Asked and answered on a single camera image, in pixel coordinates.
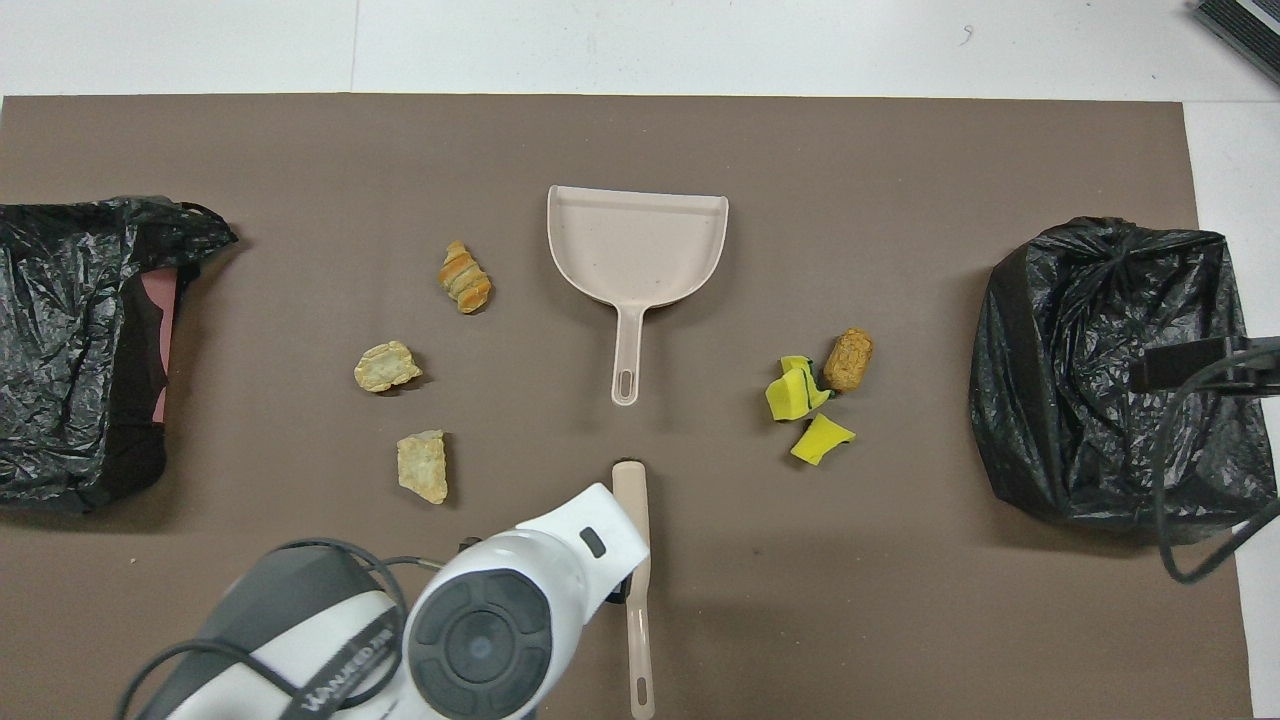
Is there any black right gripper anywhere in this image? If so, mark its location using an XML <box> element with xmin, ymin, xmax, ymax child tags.
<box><xmin>1130</xmin><ymin>337</ymin><xmax>1280</xmax><ymax>393</ymax></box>

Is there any beige hand brush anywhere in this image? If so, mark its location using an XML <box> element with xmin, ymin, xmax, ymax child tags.
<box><xmin>611</xmin><ymin>460</ymin><xmax>657</xmax><ymax>720</ymax></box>

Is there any pale bread chunk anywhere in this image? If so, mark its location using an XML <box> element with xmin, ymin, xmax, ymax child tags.
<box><xmin>396</xmin><ymin>429</ymin><xmax>450</xmax><ymax>506</ymax></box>
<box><xmin>353</xmin><ymin>340</ymin><xmax>424</xmax><ymax>394</ymax></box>

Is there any brown corn-shaped nugget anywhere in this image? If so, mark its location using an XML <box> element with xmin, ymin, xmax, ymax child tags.
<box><xmin>822</xmin><ymin>327</ymin><xmax>875</xmax><ymax>394</ymax></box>

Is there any beige plastic dustpan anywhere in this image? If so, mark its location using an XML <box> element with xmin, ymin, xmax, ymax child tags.
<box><xmin>546</xmin><ymin>184</ymin><xmax>730</xmax><ymax>408</ymax></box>

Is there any orange striped croissant toy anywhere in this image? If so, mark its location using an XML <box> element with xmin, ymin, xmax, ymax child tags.
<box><xmin>437</xmin><ymin>240</ymin><xmax>494</xmax><ymax>315</ymax></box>

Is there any black trash bag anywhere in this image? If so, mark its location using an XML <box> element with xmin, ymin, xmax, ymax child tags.
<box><xmin>968</xmin><ymin>216</ymin><xmax>1279</xmax><ymax>548</ymax></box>
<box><xmin>0</xmin><ymin>195</ymin><xmax>240</xmax><ymax>516</ymax></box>

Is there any pink bin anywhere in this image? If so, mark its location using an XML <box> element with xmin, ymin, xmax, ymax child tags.
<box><xmin>140</xmin><ymin>268</ymin><xmax>181</xmax><ymax>426</ymax></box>

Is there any dark striped grey object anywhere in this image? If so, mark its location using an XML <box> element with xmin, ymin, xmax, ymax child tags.
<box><xmin>1190</xmin><ymin>0</ymin><xmax>1280</xmax><ymax>86</ymax></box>

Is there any brown table mat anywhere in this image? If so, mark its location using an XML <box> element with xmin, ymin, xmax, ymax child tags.
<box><xmin>0</xmin><ymin>93</ymin><xmax>1256</xmax><ymax>720</ymax></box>

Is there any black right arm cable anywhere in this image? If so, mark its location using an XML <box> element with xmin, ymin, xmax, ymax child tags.
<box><xmin>1150</xmin><ymin>345</ymin><xmax>1280</xmax><ymax>585</ymax></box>

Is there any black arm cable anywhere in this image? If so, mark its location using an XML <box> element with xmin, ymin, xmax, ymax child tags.
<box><xmin>1150</xmin><ymin>345</ymin><xmax>1280</xmax><ymax>585</ymax></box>
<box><xmin>115</xmin><ymin>538</ymin><xmax>473</xmax><ymax>720</ymax></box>

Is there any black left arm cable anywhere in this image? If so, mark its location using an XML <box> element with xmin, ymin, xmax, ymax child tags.
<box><xmin>115</xmin><ymin>538</ymin><xmax>473</xmax><ymax>720</ymax></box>

